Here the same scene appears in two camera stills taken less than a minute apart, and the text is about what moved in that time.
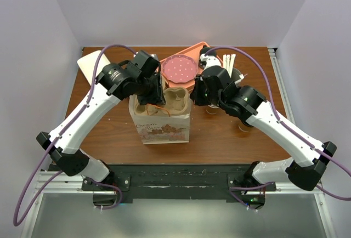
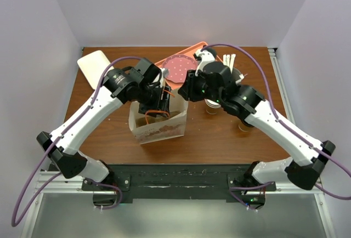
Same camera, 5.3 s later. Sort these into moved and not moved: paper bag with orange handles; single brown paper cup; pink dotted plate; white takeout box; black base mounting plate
Moved: paper bag with orange handles
Not moved: pink dotted plate; white takeout box; black base mounting plate; single brown paper cup
